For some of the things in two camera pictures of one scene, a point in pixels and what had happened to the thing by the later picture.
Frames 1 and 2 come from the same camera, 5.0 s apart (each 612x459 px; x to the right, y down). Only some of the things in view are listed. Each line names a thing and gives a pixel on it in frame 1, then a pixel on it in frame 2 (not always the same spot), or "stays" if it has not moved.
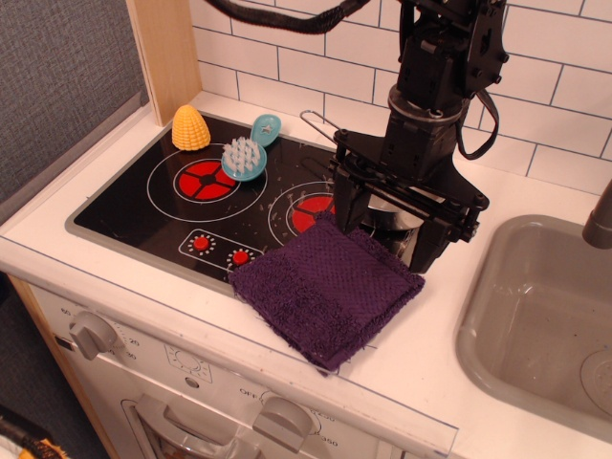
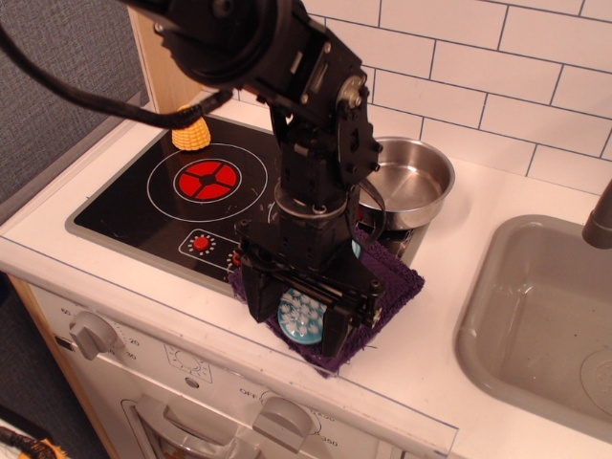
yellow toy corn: (189, 129) stays
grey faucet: (598, 229) stays
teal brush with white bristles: (244, 159) -> (301, 316)
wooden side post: (165, 40) stays
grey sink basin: (535, 318) stays
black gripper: (414, 165) -> (316, 255)
